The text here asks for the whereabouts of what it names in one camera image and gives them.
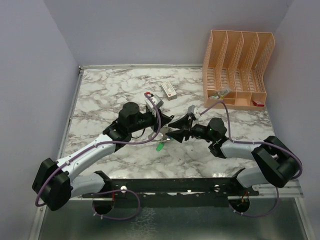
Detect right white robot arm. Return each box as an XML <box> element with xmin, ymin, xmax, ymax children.
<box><xmin>167</xmin><ymin>114</ymin><xmax>301</xmax><ymax>196</ymax></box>

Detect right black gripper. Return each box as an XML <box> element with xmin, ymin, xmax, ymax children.
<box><xmin>165</xmin><ymin>113</ymin><xmax>216</xmax><ymax>143</ymax></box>

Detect aluminium rail frame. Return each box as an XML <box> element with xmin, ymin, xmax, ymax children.
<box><xmin>27</xmin><ymin>65</ymin><xmax>86</xmax><ymax>240</ymax></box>

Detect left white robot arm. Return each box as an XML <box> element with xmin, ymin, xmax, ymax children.
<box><xmin>32</xmin><ymin>101</ymin><xmax>174</xmax><ymax>211</ymax></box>

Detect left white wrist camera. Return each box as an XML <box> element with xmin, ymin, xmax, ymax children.
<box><xmin>145</xmin><ymin>92</ymin><xmax>164</xmax><ymax>117</ymax></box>

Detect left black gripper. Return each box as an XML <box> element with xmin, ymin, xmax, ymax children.
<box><xmin>129</xmin><ymin>108</ymin><xmax>172</xmax><ymax>134</ymax></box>

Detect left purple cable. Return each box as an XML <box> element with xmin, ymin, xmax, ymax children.
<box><xmin>34</xmin><ymin>93</ymin><xmax>162</xmax><ymax>221</ymax></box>

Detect small red box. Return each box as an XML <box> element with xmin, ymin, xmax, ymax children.
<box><xmin>252</xmin><ymin>100</ymin><xmax>265</xmax><ymax>107</ymax></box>

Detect orange plastic file organizer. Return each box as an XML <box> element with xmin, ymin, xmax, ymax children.
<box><xmin>202</xmin><ymin>30</ymin><xmax>275</xmax><ymax>111</ymax></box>

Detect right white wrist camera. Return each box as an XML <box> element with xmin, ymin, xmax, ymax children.
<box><xmin>187</xmin><ymin>105</ymin><xmax>201</xmax><ymax>121</ymax></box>

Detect black metal base frame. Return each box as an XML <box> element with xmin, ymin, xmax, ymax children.
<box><xmin>97</xmin><ymin>171</ymin><xmax>259</xmax><ymax>208</ymax></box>

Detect purple cable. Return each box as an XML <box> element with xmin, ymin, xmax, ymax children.
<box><xmin>199</xmin><ymin>100</ymin><xmax>304</xmax><ymax>218</ymax></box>
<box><xmin>34</xmin><ymin>93</ymin><xmax>162</xmax><ymax>221</ymax></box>

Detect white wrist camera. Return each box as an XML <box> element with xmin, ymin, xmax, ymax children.
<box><xmin>145</xmin><ymin>92</ymin><xmax>164</xmax><ymax>117</ymax></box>
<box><xmin>187</xmin><ymin>105</ymin><xmax>201</xmax><ymax>121</ymax></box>

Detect large grey keyring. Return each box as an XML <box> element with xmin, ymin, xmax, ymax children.
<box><xmin>147</xmin><ymin>126</ymin><xmax>172</xmax><ymax>142</ymax></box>

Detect green key tag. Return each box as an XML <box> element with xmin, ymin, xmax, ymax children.
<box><xmin>156</xmin><ymin>142</ymin><xmax>165</xmax><ymax>152</ymax></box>

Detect clear bag of items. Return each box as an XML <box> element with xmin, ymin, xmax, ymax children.
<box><xmin>211</xmin><ymin>87</ymin><xmax>231</xmax><ymax>100</ymax></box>

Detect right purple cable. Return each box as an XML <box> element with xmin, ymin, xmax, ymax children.
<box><xmin>199</xmin><ymin>100</ymin><xmax>304</xmax><ymax>218</ymax></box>

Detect small white cardboard box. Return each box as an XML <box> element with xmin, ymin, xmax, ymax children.
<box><xmin>160</xmin><ymin>81</ymin><xmax>178</xmax><ymax>101</ymax></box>

